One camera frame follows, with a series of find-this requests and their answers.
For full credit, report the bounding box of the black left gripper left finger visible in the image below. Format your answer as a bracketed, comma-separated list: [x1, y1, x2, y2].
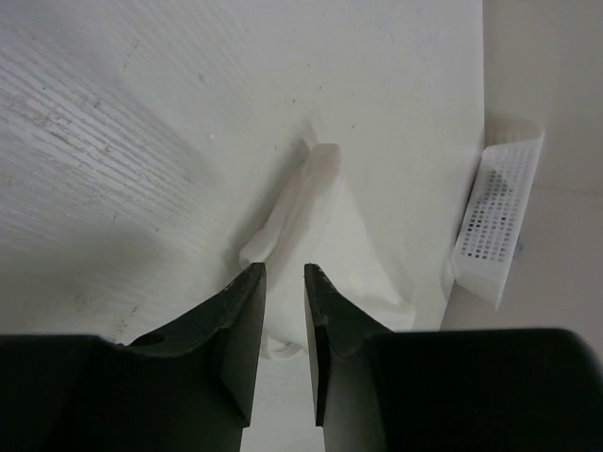
[1, 263, 266, 451]

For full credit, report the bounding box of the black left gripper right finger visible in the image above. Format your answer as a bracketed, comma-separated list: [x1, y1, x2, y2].
[304, 264, 602, 451]

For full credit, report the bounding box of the white tank top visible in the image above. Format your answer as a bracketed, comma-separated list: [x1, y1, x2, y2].
[238, 143, 416, 361]

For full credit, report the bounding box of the white plastic laundry basket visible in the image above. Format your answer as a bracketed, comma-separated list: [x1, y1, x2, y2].
[450, 116, 545, 307]

